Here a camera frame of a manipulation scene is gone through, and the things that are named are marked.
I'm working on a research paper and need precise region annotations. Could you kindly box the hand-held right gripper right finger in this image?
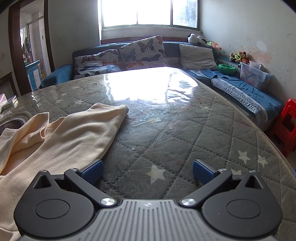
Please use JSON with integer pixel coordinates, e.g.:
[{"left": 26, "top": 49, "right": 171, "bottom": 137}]
[{"left": 181, "top": 159, "right": 263, "bottom": 207}]

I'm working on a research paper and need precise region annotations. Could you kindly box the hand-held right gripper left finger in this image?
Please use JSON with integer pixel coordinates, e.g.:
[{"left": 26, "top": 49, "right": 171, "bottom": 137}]
[{"left": 32, "top": 159, "right": 117, "bottom": 208}]

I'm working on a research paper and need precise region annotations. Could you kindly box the cream cloth garment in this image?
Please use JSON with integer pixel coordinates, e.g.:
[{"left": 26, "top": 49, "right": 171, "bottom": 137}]
[{"left": 0, "top": 103, "right": 129, "bottom": 241}]

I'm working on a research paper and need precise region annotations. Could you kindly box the blue patterned sofa blanket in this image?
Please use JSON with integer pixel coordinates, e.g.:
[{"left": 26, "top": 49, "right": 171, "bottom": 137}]
[{"left": 187, "top": 68, "right": 285, "bottom": 123}]

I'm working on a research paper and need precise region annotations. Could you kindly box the butterfly print pillow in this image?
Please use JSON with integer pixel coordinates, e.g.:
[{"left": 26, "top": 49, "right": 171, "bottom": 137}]
[
  {"left": 74, "top": 65, "right": 122, "bottom": 80},
  {"left": 119, "top": 35, "right": 168, "bottom": 71},
  {"left": 74, "top": 49, "right": 119, "bottom": 67}
]

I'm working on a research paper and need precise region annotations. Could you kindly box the red plastic stool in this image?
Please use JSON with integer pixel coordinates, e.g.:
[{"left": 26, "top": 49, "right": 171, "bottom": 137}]
[{"left": 268, "top": 98, "right": 296, "bottom": 157}]

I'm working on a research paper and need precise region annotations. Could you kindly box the green bowl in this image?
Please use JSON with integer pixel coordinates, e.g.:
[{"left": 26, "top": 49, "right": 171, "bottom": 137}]
[{"left": 218, "top": 64, "right": 236, "bottom": 75}]

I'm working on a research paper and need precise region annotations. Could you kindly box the clear plastic storage box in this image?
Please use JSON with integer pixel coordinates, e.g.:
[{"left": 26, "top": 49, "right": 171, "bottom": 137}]
[{"left": 239, "top": 61, "right": 273, "bottom": 91}]

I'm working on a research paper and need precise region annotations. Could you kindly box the light blue cabinet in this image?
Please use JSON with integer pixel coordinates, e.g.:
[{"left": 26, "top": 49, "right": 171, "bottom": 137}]
[{"left": 25, "top": 60, "right": 43, "bottom": 91}]

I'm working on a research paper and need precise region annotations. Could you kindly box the plain grey pillow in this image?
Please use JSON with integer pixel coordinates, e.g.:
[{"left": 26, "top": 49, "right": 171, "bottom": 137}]
[{"left": 179, "top": 44, "right": 219, "bottom": 70}]

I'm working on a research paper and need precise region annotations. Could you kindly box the brown plush toy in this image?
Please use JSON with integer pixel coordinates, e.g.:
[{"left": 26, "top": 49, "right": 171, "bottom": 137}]
[{"left": 229, "top": 50, "right": 250, "bottom": 63}]

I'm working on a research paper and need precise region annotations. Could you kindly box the blue corner sofa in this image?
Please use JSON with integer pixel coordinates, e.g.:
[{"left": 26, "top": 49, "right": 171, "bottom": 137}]
[{"left": 39, "top": 41, "right": 285, "bottom": 130}]

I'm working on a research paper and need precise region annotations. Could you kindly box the black and white plush toy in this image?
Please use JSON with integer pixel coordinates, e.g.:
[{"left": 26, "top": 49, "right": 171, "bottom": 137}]
[{"left": 188, "top": 33, "right": 207, "bottom": 45}]

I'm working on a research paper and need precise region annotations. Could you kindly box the window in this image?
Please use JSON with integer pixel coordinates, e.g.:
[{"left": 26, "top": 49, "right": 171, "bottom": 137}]
[{"left": 98, "top": 0, "right": 200, "bottom": 29}]

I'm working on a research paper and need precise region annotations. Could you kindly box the dark wooden door frame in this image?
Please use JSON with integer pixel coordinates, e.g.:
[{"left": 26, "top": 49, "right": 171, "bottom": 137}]
[{"left": 8, "top": 0, "right": 56, "bottom": 98}]

